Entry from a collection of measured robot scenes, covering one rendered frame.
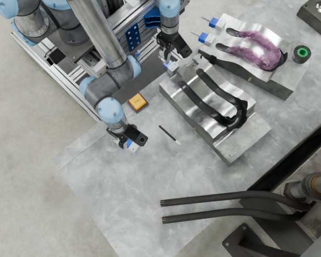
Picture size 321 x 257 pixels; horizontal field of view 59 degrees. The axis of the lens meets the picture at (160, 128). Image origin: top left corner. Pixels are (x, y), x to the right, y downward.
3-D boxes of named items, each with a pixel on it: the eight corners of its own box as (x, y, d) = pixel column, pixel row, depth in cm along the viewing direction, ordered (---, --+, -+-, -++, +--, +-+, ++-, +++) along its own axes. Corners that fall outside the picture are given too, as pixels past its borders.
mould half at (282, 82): (197, 54, 150) (199, 42, 139) (221, 20, 156) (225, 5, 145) (285, 101, 139) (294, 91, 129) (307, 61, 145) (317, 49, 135)
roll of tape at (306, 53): (309, 64, 133) (312, 60, 129) (291, 63, 133) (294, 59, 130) (307, 49, 135) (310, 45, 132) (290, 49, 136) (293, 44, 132)
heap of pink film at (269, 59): (221, 53, 142) (224, 44, 135) (239, 28, 147) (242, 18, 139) (269, 78, 137) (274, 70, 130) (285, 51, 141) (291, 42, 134)
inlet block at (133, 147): (113, 140, 137) (111, 137, 132) (119, 132, 138) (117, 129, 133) (135, 155, 134) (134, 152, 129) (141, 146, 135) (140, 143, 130)
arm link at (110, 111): (109, 90, 92) (125, 108, 90) (116, 103, 102) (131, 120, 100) (90, 105, 91) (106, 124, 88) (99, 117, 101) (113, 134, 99)
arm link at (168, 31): (183, 20, 112) (168, 32, 111) (182, 27, 116) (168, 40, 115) (169, 9, 114) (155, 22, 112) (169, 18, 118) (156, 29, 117)
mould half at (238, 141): (159, 92, 144) (158, 79, 131) (197, 62, 148) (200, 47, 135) (228, 166, 130) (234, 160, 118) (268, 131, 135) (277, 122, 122)
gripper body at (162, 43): (168, 34, 130) (167, 15, 119) (181, 45, 128) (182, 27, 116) (156, 44, 128) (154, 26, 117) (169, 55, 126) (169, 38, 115)
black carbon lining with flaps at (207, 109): (176, 86, 137) (176, 77, 128) (201, 68, 139) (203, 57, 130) (226, 139, 127) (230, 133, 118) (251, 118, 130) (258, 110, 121)
